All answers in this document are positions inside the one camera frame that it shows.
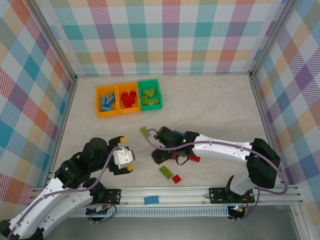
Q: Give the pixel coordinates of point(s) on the small red lego brick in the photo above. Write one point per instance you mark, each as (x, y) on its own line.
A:
(177, 179)

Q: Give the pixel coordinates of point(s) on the small blue lego brick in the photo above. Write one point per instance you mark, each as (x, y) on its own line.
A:
(110, 94)

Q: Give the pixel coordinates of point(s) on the small green lego brick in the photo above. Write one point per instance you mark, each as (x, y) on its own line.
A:
(153, 90)

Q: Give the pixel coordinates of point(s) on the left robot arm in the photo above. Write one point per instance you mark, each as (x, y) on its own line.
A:
(62, 202)

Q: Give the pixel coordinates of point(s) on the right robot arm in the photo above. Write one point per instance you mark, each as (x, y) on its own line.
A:
(262, 162)

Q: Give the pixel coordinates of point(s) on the orange plastic bin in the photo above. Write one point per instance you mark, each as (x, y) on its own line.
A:
(128, 110)
(107, 114)

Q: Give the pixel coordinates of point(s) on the green plastic bin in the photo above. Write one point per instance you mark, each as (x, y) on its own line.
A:
(151, 107)

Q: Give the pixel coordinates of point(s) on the small circuit board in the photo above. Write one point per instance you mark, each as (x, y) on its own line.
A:
(96, 212)
(238, 210)

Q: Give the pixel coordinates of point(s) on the grey metal panel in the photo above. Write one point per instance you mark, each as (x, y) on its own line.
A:
(162, 228)

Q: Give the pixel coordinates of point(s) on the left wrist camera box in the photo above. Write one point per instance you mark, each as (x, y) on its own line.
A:
(123, 157)

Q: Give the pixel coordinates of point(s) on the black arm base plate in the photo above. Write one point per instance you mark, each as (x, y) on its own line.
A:
(217, 195)
(115, 196)

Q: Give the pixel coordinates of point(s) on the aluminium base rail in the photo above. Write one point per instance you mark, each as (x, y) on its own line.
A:
(180, 193)

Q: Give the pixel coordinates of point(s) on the aluminium frame bar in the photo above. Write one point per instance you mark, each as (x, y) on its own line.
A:
(62, 125)
(262, 110)

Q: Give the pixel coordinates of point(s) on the aluminium frame post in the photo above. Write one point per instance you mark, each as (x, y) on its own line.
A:
(271, 37)
(55, 41)

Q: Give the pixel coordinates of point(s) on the aluminium frame leg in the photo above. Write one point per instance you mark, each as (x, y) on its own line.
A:
(298, 222)

